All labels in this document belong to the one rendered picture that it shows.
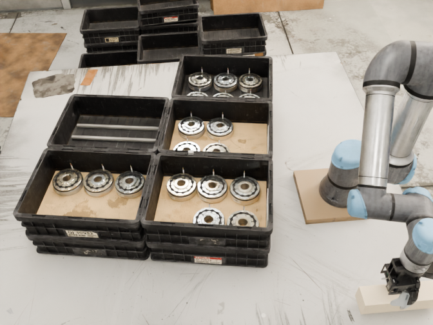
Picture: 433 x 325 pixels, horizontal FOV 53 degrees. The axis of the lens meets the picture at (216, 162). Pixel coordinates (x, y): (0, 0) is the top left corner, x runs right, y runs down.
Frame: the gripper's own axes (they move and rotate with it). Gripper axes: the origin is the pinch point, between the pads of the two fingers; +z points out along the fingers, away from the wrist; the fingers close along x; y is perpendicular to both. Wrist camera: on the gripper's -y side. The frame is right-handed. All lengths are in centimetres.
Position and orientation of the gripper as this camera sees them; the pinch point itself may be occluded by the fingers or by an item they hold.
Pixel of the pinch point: (399, 295)
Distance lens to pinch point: 148.2
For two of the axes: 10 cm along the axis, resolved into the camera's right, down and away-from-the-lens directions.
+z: 0.2, 6.8, 7.4
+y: -10.0, 0.7, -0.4
